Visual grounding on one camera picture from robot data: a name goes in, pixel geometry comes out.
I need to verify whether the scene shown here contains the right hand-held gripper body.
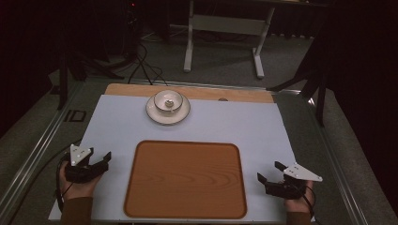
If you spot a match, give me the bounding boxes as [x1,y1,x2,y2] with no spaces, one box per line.
[264,162,324,201]

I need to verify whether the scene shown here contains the dark equipment with red light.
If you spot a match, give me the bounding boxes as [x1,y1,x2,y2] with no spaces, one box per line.
[125,0,142,54]

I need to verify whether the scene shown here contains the aluminium rail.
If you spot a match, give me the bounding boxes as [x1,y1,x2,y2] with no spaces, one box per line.
[0,80,84,221]
[307,97,369,225]

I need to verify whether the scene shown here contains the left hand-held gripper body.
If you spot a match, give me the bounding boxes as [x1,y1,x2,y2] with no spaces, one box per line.
[64,143,110,185]

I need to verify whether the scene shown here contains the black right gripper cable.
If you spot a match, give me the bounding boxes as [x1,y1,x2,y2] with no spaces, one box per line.
[300,185,317,219]

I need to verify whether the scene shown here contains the pale table mat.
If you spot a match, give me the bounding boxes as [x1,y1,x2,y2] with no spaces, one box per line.
[48,94,316,224]

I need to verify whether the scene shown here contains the white saucer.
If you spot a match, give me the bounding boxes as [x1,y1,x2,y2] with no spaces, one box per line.
[145,92,191,127]

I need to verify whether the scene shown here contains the black floor cables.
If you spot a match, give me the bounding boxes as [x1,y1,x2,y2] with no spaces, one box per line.
[126,37,169,87]

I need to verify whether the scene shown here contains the white metal table frame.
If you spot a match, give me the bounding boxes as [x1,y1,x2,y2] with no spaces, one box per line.
[183,0,277,80]

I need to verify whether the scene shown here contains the person's right hand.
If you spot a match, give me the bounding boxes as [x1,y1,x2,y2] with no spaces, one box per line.
[283,185,315,215]

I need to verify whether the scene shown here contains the black floor bracket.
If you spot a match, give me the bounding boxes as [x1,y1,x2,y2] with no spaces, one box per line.
[63,109,87,123]

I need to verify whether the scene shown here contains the brown wooden tray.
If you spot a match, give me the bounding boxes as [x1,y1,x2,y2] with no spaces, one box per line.
[123,140,249,220]

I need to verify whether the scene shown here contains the person's left hand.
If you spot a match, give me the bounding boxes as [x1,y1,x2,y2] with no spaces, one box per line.
[58,161,105,201]

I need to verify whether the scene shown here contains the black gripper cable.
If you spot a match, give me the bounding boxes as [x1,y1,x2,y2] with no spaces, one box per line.
[54,152,83,214]
[300,185,317,219]

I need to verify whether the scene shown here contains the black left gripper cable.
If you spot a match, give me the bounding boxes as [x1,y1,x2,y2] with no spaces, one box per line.
[54,152,83,214]

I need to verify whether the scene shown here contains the white cup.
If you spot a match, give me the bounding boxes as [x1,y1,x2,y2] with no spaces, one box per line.
[153,89,184,114]

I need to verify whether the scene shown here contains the black tripod stand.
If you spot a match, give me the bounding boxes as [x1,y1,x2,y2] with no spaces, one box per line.
[56,27,126,111]
[267,27,329,128]

